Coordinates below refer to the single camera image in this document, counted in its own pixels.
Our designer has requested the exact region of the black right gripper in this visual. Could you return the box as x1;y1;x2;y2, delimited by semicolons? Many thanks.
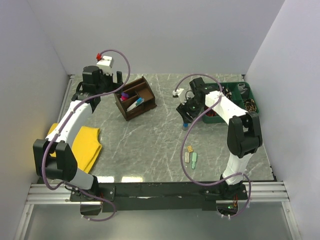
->
176;95;204;125

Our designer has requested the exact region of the blue capped small bottle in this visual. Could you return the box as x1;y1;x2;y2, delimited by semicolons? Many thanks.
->
182;123;189;131

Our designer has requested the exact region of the dark purple highlighter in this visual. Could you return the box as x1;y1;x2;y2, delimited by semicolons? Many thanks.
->
121;92;129;98

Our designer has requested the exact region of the blue capped white pen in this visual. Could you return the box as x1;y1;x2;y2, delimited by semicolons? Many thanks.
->
126;104;137;112

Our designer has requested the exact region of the light green clip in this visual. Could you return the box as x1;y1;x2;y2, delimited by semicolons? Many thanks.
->
191;152;198;170

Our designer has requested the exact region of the blue capped white marker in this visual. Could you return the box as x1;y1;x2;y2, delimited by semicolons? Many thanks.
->
132;97;144;107

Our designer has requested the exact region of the green capped white marker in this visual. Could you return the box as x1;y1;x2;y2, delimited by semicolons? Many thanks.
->
129;98;143;110

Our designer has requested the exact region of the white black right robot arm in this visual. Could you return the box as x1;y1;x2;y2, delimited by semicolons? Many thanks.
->
172;73;263;199

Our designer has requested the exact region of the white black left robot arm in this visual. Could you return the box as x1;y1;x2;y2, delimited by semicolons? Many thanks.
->
33;65;123;201

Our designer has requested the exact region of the red black rolled band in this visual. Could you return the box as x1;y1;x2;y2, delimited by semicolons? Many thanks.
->
205;109;217;118

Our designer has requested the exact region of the brown wooden desk organizer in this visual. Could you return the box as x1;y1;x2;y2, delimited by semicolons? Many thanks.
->
114;76;157;121

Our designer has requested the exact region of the small tan eraser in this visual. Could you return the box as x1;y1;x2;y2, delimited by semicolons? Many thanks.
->
187;146;193;153

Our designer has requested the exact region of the black white rolled band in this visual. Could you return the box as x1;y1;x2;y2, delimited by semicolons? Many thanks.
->
222;86;232;101

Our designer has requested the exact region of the beige rectangular eraser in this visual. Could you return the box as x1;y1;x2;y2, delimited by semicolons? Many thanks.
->
184;152;190;163

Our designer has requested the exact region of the green compartment tray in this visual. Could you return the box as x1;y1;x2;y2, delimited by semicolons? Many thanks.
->
202;81;259;124

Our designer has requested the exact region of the grey crumpled item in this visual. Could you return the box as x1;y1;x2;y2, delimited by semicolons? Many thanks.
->
237;83;251;99

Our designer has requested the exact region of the brown black rolled band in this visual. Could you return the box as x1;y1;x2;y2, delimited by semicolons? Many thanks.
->
243;98;259;113

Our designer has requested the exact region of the yellow folded cloth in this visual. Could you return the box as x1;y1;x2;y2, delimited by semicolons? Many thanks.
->
46;122;103;174

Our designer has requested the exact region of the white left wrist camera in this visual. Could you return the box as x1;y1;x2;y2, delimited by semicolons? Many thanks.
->
96;53;114;76

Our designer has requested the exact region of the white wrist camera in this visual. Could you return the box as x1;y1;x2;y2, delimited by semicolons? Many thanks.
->
96;53;114;76
172;88;187;105

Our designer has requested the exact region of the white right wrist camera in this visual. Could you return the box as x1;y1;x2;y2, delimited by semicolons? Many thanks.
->
172;88;187;105

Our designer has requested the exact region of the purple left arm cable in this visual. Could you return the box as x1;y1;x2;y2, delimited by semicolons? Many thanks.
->
41;49;131;222

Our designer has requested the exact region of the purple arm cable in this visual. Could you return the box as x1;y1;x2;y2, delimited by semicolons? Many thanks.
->
41;49;131;222
174;73;252;221

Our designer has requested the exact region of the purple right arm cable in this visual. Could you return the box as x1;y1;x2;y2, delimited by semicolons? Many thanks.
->
174;73;252;221

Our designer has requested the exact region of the black base frame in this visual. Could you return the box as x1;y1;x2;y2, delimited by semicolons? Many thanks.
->
70;181;251;215

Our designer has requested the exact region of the aluminium rail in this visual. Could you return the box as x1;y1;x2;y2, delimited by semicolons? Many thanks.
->
25;182;289;205

